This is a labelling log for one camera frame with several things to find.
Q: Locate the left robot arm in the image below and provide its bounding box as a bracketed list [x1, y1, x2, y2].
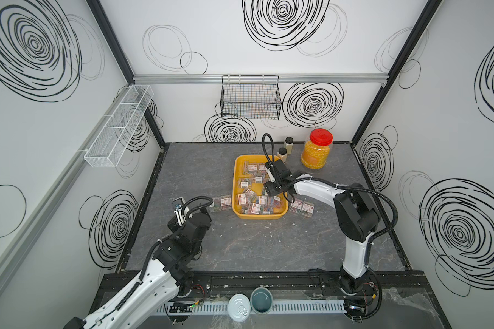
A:
[64, 210, 211, 328]

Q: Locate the red lid corn jar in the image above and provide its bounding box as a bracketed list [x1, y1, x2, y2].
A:
[301, 128, 333, 169]

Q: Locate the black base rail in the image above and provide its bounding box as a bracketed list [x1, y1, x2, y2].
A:
[181, 270, 428, 297]

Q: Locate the black corrugated cable right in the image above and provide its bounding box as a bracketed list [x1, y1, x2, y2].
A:
[261, 132, 399, 243]

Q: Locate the teal cup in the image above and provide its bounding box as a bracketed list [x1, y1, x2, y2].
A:
[250, 287, 274, 315]

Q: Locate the yellow plastic tray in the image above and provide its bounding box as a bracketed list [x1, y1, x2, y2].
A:
[232, 154, 289, 220]

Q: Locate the paper clip box table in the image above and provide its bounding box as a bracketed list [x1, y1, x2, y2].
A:
[301, 202, 314, 218]
[220, 195, 233, 211]

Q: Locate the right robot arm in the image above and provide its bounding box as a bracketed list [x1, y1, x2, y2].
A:
[264, 160, 380, 296]

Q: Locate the white slotted cable duct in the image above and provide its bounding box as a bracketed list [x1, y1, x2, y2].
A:
[152, 300, 347, 316]

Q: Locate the black wire basket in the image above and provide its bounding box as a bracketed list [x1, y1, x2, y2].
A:
[220, 75, 282, 120]

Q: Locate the white mesh wall shelf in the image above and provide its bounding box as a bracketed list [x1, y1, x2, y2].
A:
[84, 84, 153, 168]

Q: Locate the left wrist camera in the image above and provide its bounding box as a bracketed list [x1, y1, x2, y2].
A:
[172, 197, 185, 215]

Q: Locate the far spice bottle black cap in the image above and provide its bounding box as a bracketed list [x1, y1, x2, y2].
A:
[284, 137, 294, 155]

